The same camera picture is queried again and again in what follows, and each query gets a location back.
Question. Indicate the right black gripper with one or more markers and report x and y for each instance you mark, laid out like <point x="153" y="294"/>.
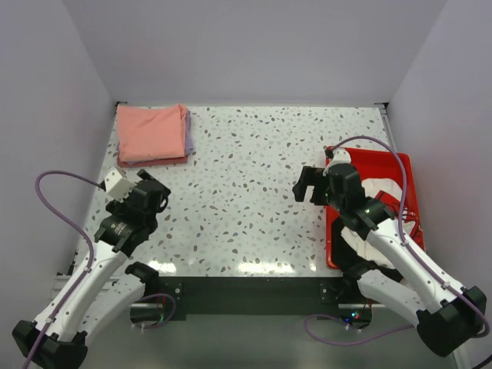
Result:
<point x="310" y="176"/>

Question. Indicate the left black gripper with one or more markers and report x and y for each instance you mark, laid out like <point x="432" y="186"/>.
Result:
<point x="116" y="207"/>

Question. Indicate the white t-shirt red print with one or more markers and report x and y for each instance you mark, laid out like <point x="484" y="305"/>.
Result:
<point x="383" y="201"/>

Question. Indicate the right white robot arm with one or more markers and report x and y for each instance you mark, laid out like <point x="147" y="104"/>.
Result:
<point x="444" y="312"/>

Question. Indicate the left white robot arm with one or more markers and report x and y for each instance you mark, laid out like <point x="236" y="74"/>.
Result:
<point x="58" y="336"/>

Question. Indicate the folded dusty red t-shirt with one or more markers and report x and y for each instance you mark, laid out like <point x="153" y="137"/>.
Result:
<point x="156" y="162"/>

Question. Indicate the folded salmon pink t-shirt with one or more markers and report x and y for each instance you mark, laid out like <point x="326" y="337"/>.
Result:
<point x="150" y="134"/>

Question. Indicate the folded lavender t-shirt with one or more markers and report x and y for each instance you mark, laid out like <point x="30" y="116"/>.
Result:
<point x="189" y="144"/>

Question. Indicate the red plastic bin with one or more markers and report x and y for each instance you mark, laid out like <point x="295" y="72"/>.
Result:
<point x="383" y="164"/>

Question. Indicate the black t-shirt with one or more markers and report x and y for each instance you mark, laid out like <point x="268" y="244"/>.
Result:
<point x="345" y="257"/>

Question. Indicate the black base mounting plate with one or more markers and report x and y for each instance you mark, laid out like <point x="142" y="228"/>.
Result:
<point x="180" y="297"/>

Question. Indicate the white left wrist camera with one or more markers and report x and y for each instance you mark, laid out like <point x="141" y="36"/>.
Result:
<point x="117" y="185"/>

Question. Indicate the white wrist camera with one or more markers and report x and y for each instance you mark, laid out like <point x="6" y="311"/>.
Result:
<point x="117" y="185"/>
<point x="336" y="157"/>

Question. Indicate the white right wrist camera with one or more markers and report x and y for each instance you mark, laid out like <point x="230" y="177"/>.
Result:
<point x="336" y="157"/>

